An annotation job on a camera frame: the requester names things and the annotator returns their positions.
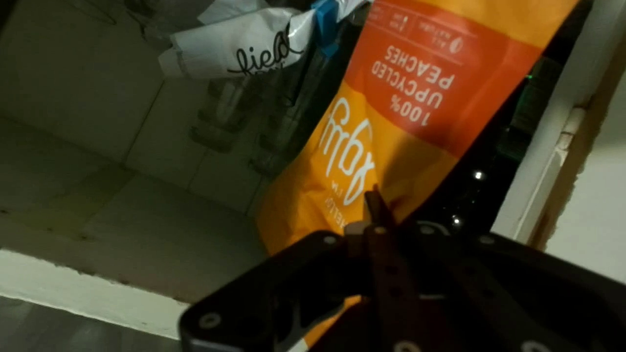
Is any orange peaches snack packet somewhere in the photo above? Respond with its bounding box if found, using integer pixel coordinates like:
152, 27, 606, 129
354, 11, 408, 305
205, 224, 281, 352
252, 0, 582, 348

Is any dark glass bottle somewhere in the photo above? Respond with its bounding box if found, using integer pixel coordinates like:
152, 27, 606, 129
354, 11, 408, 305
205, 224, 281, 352
416, 56, 557, 238

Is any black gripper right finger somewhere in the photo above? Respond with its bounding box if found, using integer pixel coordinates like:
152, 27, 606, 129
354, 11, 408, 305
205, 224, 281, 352
361, 183, 420, 352

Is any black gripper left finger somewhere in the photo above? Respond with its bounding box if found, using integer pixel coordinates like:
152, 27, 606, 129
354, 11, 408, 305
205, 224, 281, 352
342, 219, 377, 314

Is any blue bag clip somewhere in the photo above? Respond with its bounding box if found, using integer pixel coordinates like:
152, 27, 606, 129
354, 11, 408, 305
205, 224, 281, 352
309, 0, 344, 62

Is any clear glass jar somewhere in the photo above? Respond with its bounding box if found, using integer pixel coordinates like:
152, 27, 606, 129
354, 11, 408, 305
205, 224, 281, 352
187, 76, 250, 156
248, 37, 336, 180

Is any white printed bag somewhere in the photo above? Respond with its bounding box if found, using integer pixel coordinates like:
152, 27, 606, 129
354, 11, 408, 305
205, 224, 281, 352
156, 4, 322, 84

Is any cream wall cabinet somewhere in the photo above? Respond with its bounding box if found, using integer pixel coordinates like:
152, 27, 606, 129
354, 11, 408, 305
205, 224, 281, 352
0, 0, 626, 342

